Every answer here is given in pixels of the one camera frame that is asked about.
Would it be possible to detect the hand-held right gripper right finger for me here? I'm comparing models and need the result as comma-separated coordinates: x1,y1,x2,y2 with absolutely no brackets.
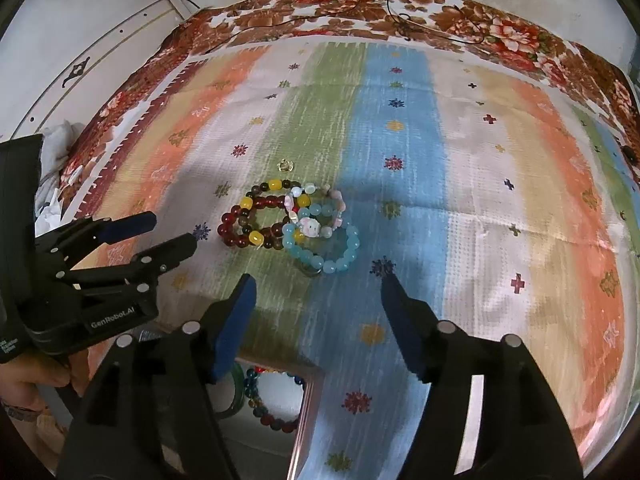
381,275,586,480

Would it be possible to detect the pink white shell bracelet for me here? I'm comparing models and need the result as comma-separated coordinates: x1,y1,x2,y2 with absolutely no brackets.
285,185,348,241

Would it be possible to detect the dark red bead bracelet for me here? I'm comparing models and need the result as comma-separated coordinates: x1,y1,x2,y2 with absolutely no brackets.
221,194,291,250

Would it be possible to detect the grey cloth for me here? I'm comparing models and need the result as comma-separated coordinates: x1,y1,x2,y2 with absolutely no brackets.
34,119,85,223

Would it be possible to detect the light blue bead bracelet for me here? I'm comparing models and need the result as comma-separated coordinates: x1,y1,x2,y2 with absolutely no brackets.
281,200,361,275

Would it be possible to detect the person's left hand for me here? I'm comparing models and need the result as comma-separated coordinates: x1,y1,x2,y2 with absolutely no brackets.
0,349,92,411

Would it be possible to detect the multicoloured bead bracelet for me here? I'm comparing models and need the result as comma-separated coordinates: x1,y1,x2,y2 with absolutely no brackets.
244,366,308,434

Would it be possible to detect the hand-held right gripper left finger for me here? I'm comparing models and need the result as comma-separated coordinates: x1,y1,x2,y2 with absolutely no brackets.
55,274,257,480

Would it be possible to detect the striped colourful blanket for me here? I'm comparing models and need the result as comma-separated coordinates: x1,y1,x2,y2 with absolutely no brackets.
82,40,640,480

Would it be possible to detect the brown floral blanket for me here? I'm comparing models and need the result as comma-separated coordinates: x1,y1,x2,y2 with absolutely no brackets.
57,0,640,186

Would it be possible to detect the white bed headboard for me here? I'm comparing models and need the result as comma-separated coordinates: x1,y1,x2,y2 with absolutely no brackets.
0,0,201,143

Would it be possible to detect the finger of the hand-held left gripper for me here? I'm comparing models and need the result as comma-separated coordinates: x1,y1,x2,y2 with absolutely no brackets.
34,211,157,267
62,232,197,292

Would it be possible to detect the green bangle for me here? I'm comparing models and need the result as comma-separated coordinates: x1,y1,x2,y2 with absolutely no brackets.
215,362,247,418

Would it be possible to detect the brown yellow bead bracelet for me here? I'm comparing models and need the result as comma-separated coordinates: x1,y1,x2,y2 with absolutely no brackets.
237,178,302,251

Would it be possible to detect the metal tin box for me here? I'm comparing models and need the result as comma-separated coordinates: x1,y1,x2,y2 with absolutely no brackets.
215,355,326,480

